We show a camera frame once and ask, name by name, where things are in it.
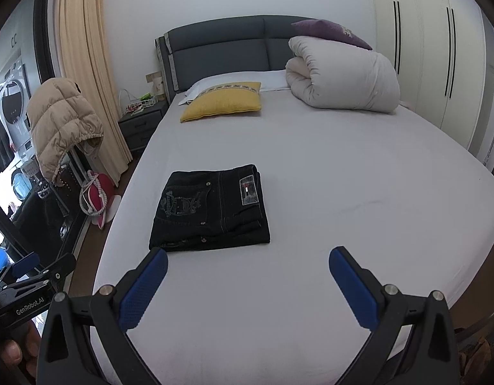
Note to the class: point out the yellow pillow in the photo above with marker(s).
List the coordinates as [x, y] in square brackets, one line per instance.
[224, 99]

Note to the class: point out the purple pillow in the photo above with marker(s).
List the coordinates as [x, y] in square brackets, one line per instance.
[327, 30]

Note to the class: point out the black jeans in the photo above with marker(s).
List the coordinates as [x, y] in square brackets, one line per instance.
[208, 210]

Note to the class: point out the red and white bag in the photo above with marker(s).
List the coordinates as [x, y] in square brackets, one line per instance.
[98, 198]

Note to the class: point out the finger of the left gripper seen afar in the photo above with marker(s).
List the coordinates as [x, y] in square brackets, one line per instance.
[10, 277]

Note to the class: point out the person's left hand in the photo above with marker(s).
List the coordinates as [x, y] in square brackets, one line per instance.
[26, 348]

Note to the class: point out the white wardrobe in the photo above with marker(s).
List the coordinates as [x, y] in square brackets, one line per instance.
[443, 55]

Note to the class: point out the beige curtain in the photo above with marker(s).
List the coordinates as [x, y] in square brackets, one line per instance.
[84, 57]

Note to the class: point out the white pillow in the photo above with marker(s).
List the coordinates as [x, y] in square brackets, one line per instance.
[270, 81]

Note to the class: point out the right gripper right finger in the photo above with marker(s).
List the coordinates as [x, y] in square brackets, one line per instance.
[412, 339]

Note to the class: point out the rolled white duvet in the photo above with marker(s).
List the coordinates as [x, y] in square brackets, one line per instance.
[331, 75]

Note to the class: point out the white washing machine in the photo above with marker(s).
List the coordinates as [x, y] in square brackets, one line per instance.
[14, 99]

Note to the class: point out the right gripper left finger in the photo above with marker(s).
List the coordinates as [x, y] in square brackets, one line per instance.
[66, 355]

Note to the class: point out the beige puffer jacket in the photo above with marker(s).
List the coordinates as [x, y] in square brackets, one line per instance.
[61, 119]

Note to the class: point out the dark nightstand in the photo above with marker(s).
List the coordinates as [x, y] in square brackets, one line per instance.
[138, 127]

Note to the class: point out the white bed mattress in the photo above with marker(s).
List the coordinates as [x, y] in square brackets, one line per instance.
[409, 203]

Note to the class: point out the dark grey headboard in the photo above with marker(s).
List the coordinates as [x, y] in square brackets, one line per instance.
[192, 52]

